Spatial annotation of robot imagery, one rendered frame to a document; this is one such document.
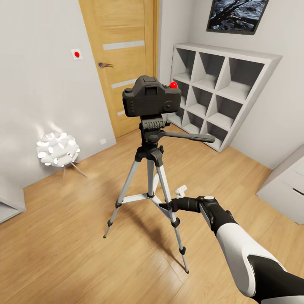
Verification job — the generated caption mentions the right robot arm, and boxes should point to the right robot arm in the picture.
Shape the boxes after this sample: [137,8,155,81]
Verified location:
[159,185,304,304]

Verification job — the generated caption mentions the camera tripod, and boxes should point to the camera tripod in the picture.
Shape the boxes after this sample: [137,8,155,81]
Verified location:
[103,114,215,274]

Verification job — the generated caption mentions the digital camera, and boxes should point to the digital camera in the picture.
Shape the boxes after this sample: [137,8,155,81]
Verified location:
[122,75,182,117]

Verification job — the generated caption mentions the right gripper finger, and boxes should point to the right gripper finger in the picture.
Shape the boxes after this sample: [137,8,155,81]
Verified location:
[159,202,171,210]

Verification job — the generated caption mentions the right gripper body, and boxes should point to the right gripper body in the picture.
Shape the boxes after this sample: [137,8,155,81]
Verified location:
[171,197,191,212]

